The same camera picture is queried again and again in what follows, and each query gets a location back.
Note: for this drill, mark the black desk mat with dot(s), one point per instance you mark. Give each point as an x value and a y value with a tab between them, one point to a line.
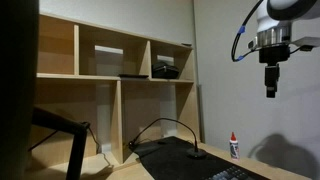
173	160

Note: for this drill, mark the small dark flat object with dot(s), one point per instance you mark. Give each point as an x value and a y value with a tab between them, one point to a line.
186	44

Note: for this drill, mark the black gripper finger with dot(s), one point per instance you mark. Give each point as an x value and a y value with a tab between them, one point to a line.
271	91

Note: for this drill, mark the black gooseneck desk lamp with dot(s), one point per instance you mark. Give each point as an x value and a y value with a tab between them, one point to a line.
196	153

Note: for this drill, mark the wooden shelf unit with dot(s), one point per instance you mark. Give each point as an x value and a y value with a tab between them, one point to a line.
116	110

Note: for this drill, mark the black metal stand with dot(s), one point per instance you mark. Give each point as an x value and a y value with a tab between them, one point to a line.
78	150

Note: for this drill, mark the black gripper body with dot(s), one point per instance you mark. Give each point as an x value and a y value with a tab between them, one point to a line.
273	55

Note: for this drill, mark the white glue bottle red cap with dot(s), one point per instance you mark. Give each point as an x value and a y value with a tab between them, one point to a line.
234	148

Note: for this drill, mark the large dark foreground panel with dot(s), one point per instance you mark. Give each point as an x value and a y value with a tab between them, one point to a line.
16	90

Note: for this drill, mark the black zip case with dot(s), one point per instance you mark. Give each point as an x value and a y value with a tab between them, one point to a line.
165	71

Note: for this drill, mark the dark mechanical keyboard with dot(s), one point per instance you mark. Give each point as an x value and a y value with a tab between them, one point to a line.
230	174

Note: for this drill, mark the flat black tablet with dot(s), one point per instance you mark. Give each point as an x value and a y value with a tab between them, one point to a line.
133	76

